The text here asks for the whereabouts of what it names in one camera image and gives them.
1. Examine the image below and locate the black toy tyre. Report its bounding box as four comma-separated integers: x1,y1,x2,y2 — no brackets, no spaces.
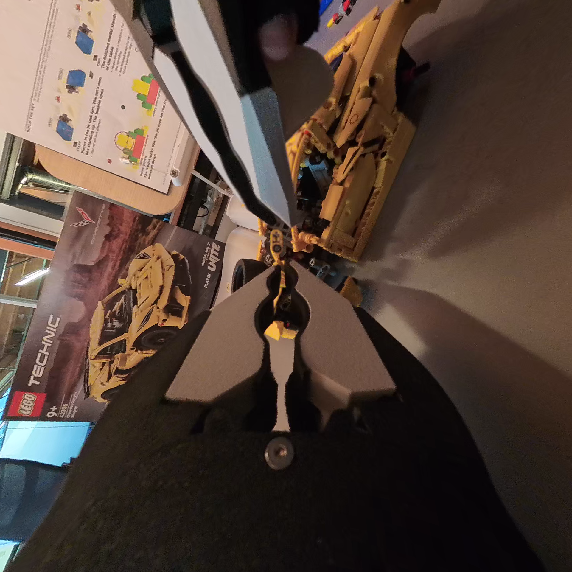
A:
230,258,270,296

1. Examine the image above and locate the person's right hand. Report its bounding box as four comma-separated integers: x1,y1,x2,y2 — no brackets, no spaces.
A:
259,19,299,62

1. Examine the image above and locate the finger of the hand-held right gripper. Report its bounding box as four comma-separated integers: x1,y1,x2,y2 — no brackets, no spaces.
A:
152,47,270,220
170,0,299,229

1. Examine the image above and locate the printed instruction sheet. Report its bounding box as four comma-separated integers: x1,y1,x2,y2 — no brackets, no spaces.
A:
0,0,194,196

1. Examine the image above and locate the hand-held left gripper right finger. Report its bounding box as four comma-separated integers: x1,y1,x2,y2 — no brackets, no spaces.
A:
290,260,397,430

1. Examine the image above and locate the grey desk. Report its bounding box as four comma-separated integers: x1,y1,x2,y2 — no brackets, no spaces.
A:
308,0,572,572

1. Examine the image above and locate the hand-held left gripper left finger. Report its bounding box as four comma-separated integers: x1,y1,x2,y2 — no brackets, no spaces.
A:
164,263,280,430

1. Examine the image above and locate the silver ventilation duct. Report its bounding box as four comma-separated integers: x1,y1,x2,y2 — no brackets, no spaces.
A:
13,164,73,198

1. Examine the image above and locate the pile of red black bricks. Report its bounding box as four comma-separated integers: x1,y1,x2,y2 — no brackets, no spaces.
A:
325,0,359,28

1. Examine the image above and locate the open instruction booklet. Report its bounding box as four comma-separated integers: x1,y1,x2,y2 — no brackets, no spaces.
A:
223,196,270,280

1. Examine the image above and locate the toy car set box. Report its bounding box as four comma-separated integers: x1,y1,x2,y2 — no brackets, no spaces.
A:
1,191,227,424

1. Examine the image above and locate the yellow toy brick panel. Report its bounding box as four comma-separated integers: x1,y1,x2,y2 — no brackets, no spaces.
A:
264,228,299,342

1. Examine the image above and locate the yellow toy brick car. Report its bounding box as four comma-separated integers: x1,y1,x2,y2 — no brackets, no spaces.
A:
257,0,442,309

